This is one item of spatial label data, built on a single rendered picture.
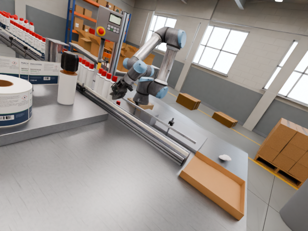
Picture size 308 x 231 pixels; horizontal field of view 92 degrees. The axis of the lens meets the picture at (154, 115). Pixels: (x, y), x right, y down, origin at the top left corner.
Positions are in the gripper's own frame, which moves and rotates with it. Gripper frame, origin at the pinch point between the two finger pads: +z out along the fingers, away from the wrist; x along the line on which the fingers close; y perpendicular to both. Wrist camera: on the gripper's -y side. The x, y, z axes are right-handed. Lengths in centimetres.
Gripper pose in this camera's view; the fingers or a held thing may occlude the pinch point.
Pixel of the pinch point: (114, 98)
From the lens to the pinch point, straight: 113.5
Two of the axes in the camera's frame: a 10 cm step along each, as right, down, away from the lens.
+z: -6.7, 5.1, 5.4
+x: 5.2, 8.4, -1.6
